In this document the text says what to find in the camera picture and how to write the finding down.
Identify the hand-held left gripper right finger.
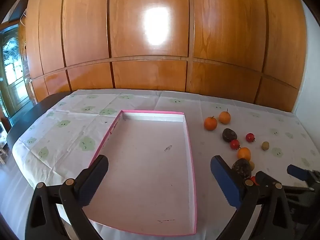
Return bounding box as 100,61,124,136
210,155,299,240

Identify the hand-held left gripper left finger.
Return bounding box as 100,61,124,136
24,154,109,240

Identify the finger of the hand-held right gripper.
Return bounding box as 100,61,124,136
287,164,320,190

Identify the dark brown wrinkled fruit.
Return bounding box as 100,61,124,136
232,158,252,180
222,128,238,143

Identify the tangerine with stem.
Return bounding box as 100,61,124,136
219,109,231,125
204,116,217,131

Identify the pink shallow cardboard tray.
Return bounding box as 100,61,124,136
82,110,197,236

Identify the smooth orange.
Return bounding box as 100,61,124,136
237,147,251,161

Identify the white printed tablecloth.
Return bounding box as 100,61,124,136
12,89,320,240

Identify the dark table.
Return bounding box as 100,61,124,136
7,92,74,155

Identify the wooden panelled wardrobe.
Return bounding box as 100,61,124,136
17,0,307,113

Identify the wooden glazed door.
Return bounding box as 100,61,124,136
0,22,38,120

